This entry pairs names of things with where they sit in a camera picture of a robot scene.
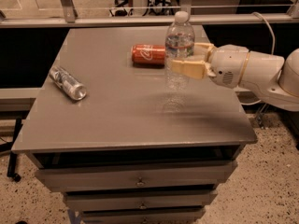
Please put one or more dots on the grey metal railing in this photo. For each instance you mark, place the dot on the grey metal railing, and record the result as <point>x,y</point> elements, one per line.
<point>97,13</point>

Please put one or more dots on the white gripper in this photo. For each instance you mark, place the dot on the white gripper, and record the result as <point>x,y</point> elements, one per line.
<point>226,65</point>

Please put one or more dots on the clear plastic water bottle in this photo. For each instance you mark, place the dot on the clear plastic water bottle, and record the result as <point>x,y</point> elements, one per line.
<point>179,44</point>

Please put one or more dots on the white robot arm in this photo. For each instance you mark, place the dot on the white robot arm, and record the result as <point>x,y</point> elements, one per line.
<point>271,78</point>

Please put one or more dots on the silver aluminium can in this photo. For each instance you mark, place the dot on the silver aluminium can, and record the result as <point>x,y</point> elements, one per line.
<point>67,83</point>

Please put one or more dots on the grey drawer cabinet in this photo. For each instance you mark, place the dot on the grey drawer cabinet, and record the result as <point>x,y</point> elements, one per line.
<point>132,151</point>

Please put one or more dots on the orange soda can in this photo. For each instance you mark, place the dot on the orange soda can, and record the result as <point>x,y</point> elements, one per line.
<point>148,54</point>

